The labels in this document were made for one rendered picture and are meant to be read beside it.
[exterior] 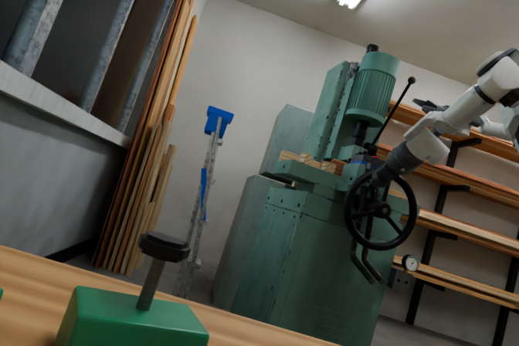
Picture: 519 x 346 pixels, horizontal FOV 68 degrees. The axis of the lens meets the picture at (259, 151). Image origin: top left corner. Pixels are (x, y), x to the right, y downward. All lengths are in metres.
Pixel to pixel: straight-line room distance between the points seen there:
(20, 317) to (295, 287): 1.23
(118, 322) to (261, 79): 3.95
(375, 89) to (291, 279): 0.88
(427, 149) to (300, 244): 0.62
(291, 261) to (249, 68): 2.97
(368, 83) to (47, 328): 1.59
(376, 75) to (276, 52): 2.60
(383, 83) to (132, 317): 1.60
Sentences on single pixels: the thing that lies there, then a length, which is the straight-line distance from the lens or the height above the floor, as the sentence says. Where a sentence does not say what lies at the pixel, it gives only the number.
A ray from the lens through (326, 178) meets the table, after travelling 1.56.
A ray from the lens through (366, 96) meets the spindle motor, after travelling 1.78.
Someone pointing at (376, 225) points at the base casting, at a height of 0.76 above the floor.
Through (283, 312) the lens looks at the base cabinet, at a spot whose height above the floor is 0.34.
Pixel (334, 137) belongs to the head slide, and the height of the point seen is 1.10.
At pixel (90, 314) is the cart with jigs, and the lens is 0.34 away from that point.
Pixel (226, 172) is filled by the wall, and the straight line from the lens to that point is 4.02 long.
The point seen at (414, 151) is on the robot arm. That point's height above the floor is 0.98.
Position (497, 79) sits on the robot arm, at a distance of 1.11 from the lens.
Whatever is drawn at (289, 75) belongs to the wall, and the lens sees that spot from 4.27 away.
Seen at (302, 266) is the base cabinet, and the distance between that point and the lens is 1.56.
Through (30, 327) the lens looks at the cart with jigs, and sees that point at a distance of 0.43.
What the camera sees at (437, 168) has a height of 1.55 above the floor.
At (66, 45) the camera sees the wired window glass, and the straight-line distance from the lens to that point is 1.93.
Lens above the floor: 0.69
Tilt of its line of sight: 7 degrees up
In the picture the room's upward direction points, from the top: 18 degrees clockwise
